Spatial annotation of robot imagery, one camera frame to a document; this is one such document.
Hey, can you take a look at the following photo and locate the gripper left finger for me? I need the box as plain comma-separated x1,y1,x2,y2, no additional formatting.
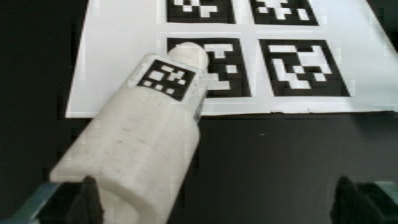
11,177,105,224

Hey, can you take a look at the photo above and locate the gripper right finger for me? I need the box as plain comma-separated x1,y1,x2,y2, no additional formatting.
331,176,398,224

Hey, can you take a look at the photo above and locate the white table leg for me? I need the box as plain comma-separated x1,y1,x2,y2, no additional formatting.
50,42,208,224

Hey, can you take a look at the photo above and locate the white fiducial marker sheet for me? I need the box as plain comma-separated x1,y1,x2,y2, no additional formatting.
66,0,398,118

